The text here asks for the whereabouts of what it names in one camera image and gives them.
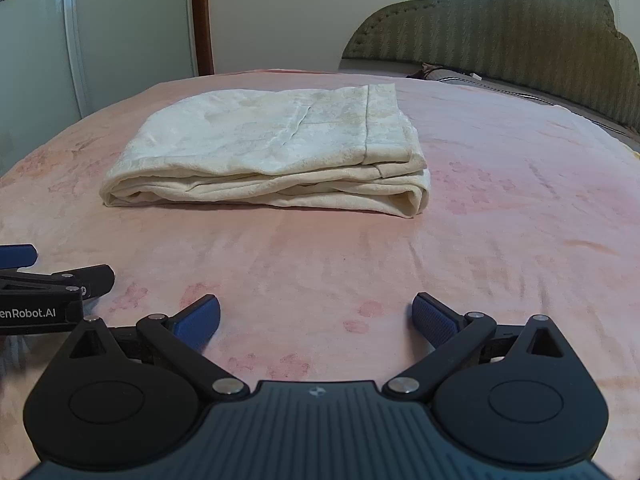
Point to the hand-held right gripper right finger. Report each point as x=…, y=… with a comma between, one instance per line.
x=433, y=317

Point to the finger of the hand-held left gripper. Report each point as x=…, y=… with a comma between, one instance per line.
x=92, y=280
x=17, y=255

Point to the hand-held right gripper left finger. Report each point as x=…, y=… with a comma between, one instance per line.
x=201, y=317

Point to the pink blanket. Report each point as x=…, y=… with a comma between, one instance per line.
x=320, y=265

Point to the white floral wardrobe door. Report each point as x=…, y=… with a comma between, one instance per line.
x=100, y=35

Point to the green padded headboard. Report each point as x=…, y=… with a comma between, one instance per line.
x=500, y=25

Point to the brown wooden wardrobe frame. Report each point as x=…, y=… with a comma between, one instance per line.
x=201, y=15

